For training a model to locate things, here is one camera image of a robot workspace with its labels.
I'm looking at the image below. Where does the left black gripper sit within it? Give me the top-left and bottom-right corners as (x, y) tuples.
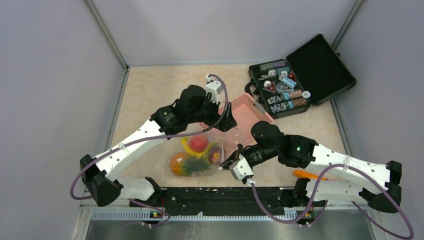
(187, 93), (237, 132)

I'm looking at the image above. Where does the clear zip top bag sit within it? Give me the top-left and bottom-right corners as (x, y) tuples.
(168, 127), (243, 178)

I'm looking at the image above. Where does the yellow banana bunch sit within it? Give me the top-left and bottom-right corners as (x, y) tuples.
(181, 135), (218, 159)

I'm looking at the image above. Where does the red apple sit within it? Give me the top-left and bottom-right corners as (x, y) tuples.
(188, 135), (209, 153)

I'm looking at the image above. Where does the pink plastic basket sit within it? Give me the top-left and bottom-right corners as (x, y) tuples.
(198, 93), (275, 140)

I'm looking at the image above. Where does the orange toy pineapple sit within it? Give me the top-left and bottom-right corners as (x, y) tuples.
(169, 152), (212, 177)

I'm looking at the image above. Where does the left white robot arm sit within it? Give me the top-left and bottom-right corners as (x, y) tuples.
(75, 80), (237, 207)

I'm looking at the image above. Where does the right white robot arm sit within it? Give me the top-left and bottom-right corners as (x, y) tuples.
(219, 121), (402, 214)

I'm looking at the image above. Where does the orange carrot toy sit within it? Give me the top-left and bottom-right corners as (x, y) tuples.
(293, 169), (319, 180)

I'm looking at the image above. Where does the black poker chip case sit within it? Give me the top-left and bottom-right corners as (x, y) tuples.
(244, 34), (357, 119)

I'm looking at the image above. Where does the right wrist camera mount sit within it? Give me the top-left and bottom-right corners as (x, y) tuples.
(229, 155), (256, 186)

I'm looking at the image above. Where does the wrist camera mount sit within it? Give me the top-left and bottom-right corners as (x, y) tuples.
(229, 155), (256, 186)
(205, 75), (224, 105)

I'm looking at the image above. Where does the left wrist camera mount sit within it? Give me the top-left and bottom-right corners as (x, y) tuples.
(205, 75), (224, 105)

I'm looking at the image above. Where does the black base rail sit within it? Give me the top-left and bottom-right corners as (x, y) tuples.
(143, 187), (325, 225)

